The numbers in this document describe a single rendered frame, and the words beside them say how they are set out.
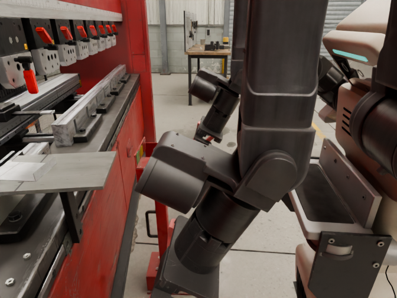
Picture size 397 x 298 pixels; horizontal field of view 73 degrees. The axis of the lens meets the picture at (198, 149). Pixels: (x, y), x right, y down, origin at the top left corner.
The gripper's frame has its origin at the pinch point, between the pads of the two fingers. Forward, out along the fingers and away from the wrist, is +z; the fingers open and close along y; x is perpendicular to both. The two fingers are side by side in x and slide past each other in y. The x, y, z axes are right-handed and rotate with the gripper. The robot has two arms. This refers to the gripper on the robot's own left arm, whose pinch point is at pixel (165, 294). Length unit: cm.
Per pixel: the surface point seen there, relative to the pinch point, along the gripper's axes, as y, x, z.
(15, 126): -78, -70, 44
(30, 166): -31, -36, 18
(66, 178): -26.4, -25.8, 12.7
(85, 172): -29.7, -23.1, 11.3
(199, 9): -763, -85, -29
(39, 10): -66, -63, -9
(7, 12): -47, -59, -10
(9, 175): -26.2, -38.2, 18.8
